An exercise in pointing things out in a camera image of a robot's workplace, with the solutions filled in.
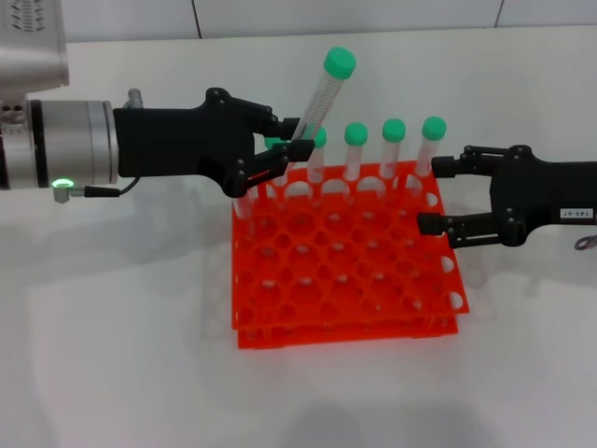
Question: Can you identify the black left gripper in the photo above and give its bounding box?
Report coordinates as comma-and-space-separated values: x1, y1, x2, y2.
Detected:
113, 87, 314, 198

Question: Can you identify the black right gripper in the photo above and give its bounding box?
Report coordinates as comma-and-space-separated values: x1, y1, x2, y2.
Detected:
416, 145, 597, 249

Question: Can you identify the clear test tube green cap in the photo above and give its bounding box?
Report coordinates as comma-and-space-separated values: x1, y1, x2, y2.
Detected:
378, 118, 407, 202
410, 116, 448, 197
231, 186, 257, 239
262, 133, 290, 209
305, 126, 328, 206
288, 46, 358, 147
343, 121, 369, 204

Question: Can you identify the orange plastic test tube rack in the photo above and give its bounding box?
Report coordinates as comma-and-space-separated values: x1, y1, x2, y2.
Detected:
230, 160, 471, 350

